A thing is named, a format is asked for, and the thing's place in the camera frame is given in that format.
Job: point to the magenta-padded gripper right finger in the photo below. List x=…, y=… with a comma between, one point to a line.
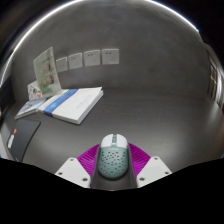
x=154, y=169

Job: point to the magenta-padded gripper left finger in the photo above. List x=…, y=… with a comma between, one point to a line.
x=74, y=170

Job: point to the pale green perforated computer mouse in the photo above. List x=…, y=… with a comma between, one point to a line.
x=112, y=160

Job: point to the black mouse pad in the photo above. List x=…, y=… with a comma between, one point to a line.
x=22, y=138

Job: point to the white book with blue band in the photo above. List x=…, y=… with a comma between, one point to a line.
x=75, y=105

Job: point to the grey-blue printed magazine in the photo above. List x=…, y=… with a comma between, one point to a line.
x=29, y=107

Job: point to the small white sticker card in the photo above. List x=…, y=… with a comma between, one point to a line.
x=33, y=90

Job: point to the green flyer in clear stand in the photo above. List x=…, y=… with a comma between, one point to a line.
x=46, y=71

